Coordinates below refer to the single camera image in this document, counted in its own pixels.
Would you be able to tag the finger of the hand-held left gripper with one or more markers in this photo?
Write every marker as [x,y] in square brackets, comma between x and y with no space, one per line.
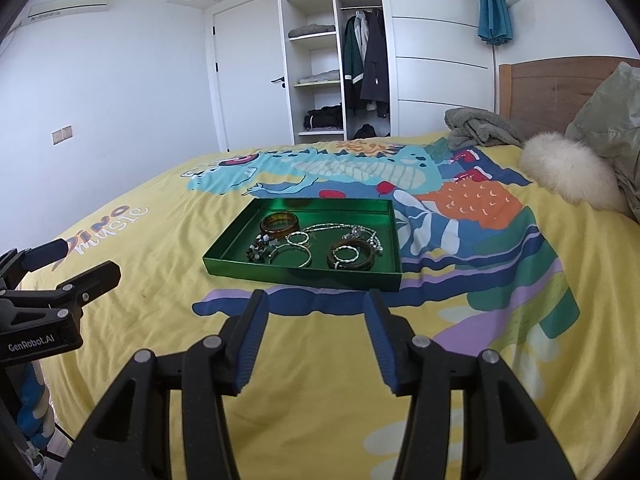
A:
[45,252]
[95,280]

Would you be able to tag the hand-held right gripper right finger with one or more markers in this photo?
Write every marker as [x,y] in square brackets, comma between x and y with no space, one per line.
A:
[380,330]

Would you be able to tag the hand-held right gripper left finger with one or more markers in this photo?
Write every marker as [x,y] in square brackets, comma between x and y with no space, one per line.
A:
[252,330]

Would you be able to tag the green jewelry tray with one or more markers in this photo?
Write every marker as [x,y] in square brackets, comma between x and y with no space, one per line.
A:
[320,280]

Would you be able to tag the large silver hoop bangle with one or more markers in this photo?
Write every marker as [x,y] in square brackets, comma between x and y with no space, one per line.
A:
[306,261]

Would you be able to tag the twisted silver hoop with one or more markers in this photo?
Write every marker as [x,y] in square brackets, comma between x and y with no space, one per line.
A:
[288,238]

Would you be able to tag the amber bangle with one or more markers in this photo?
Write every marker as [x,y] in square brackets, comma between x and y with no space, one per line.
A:
[272,232]

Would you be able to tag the silver crystal brooch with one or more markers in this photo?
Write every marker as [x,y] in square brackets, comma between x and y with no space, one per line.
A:
[356,233]

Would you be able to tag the person's left hand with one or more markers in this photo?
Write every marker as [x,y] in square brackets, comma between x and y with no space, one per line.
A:
[35,405]

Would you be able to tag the dark brown bangle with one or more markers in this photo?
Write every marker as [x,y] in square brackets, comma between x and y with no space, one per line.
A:
[365,260]

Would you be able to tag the yellow printed bed sheet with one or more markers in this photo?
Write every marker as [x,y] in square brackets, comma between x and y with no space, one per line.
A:
[500,385]

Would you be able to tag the black bag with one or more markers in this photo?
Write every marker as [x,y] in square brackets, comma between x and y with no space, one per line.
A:
[365,131]

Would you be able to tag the folded black clothes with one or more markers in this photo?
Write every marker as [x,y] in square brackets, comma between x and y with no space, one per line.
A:
[324,117]

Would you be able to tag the grey blanket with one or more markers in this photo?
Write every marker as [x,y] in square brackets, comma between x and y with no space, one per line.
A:
[480,127]

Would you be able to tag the white fluffy pillow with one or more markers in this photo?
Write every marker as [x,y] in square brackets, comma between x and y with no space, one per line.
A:
[565,170]

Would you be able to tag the white door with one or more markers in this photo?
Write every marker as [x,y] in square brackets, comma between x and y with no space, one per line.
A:
[250,75]

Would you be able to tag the folded light clothes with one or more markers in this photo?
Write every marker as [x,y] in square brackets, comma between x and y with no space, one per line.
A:
[320,78]

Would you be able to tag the hanging dark coat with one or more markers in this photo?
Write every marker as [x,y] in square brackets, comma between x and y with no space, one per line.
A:
[375,65]

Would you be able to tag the hanging green jacket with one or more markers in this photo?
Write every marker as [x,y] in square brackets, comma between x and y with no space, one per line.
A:
[352,60]

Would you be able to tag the wooden headboard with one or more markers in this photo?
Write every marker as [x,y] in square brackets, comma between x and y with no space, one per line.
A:
[540,90]

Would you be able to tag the folded grey clothes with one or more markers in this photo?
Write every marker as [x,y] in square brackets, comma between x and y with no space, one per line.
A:
[312,31]

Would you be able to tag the white wardrobe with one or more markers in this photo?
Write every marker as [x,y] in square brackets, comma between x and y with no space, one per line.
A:
[440,20]

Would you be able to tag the teal hanging towel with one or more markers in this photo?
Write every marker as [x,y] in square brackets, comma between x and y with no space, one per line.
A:
[492,5]

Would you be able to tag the wall light switch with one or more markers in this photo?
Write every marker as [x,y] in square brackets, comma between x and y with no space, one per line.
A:
[62,134]

